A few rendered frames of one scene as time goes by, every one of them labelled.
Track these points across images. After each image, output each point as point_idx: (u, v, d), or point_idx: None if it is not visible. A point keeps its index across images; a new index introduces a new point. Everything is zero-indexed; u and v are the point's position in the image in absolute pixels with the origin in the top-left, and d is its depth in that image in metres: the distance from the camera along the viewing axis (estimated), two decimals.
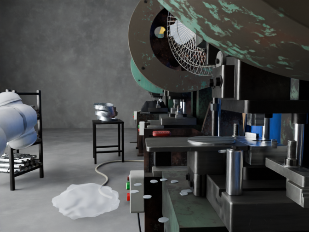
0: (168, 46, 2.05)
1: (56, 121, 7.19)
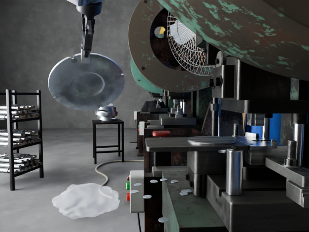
0: (168, 46, 2.05)
1: (56, 121, 7.19)
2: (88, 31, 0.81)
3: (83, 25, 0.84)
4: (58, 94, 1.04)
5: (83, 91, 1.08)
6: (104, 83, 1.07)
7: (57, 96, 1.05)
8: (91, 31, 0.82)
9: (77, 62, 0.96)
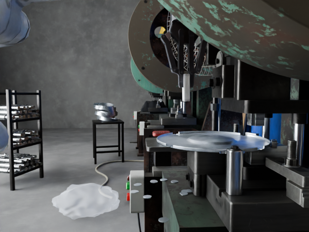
0: None
1: (56, 121, 7.19)
2: None
3: (193, 38, 0.67)
4: (180, 135, 0.81)
5: (210, 135, 0.76)
6: (234, 141, 0.68)
7: (180, 135, 0.82)
8: None
9: (180, 145, 0.64)
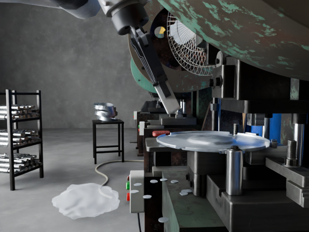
0: (168, 46, 2.05)
1: (56, 121, 7.19)
2: None
3: None
4: None
5: (206, 135, 0.76)
6: (235, 140, 0.69)
7: (172, 136, 0.80)
8: None
9: (190, 147, 0.62)
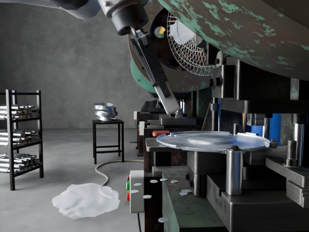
0: (168, 46, 2.05)
1: (56, 121, 7.19)
2: None
3: None
4: None
5: (194, 138, 0.71)
6: (214, 136, 0.77)
7: (181, 148, 0.62)
8: None
9: (255, 145, 0.64)
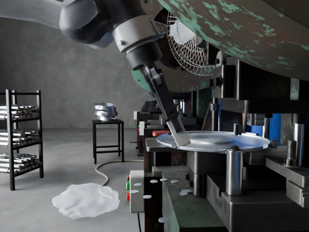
0: (168, 46, 2.05)
1: (56, 121, 7.19)
2: None
3: None
4: (255, 147, 0.63)
5: (215, 141, 0.67)
6: (188, 137, 0.74)
7: None
8: None
9: (231, 135, 0.80)
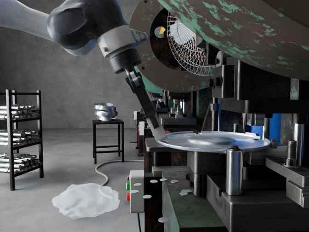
0: (168, 46, 2.05)
1: (56, 121, 7.19)
2: None
3: None
4: None
5: (227, 140, 0.68)
6: (191, 141, 0.68)
7: None
8: None
9: (197, 134, 0.82)
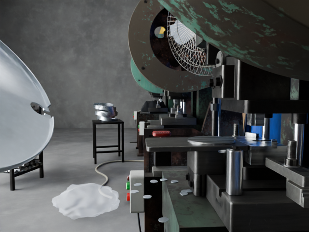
0: (168, 46, 2.05)
1: (56, 121, 7.19)
2: None
3: None
4: None
5: None
6: None
7: None
8: None
9: (29, 101, 0.34)
